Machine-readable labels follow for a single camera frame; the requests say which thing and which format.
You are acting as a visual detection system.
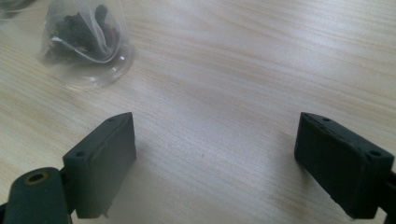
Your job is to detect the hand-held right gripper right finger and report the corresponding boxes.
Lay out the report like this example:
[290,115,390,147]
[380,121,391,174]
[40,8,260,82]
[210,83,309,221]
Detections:
[293,111,395,219]

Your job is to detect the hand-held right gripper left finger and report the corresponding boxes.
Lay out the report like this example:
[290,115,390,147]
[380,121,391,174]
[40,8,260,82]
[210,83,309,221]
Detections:
[62,111,137,219]

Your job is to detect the mesh tea bag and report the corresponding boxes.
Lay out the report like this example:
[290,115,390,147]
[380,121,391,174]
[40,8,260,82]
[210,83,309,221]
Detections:
[43,2,123,65]

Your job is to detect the white storage container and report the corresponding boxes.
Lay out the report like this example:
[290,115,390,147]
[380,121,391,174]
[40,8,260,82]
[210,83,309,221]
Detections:
[0,0,35,21]

